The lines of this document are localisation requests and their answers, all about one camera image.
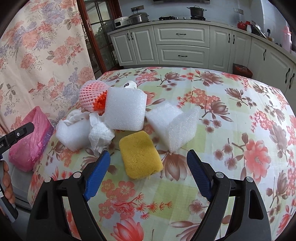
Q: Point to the white paper towel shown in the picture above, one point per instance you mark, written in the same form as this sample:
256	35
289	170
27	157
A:
101	134

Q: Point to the person's left hand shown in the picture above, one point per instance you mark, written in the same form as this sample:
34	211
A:
8	188

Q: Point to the white foam block square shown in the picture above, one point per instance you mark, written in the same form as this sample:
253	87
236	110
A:
125	109

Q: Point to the floral curtain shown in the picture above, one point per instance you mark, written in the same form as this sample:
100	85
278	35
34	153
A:
44	62

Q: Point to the pink lined trash bin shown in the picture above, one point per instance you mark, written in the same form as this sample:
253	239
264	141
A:
26	152

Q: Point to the small red floor bin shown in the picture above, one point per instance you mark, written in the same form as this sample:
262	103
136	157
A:
241	70

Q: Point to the dark wooden glass door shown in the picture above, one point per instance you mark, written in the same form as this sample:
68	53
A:
97	21

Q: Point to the pink foam net with orange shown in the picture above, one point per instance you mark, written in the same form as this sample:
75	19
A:
92	96

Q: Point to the floral tablecloth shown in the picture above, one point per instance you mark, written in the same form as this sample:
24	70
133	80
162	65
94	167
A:
245	128

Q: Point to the large yellow sponge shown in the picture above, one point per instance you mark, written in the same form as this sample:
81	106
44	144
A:
139	155

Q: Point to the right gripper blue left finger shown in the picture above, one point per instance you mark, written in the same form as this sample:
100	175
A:
94	174

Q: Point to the red kettle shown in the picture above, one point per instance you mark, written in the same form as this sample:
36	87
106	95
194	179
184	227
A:
243	25

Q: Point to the gas stove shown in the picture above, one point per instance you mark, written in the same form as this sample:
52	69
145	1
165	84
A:
167	18

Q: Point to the lower kitchen cabinets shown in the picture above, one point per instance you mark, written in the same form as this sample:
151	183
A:
204	44

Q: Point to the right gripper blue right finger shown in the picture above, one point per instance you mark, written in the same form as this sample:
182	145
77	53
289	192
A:
201	176

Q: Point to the silver rice cooker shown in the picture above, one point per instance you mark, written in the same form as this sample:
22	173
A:
139	18

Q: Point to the pink thermos bottle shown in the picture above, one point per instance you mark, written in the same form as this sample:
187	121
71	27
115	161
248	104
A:
286	38

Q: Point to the black cooking pot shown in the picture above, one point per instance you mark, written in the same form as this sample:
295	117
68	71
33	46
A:
197	13

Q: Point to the white L-shaped foam piece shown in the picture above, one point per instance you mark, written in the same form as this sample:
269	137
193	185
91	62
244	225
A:
174	127

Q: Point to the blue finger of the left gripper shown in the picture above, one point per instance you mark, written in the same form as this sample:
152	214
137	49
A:
7	141

